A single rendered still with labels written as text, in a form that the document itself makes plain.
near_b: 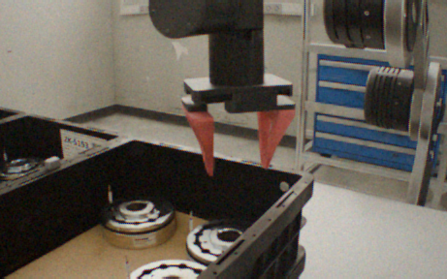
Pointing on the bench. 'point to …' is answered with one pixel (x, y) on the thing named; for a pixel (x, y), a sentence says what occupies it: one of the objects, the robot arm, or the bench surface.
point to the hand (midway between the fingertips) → (238, 163)
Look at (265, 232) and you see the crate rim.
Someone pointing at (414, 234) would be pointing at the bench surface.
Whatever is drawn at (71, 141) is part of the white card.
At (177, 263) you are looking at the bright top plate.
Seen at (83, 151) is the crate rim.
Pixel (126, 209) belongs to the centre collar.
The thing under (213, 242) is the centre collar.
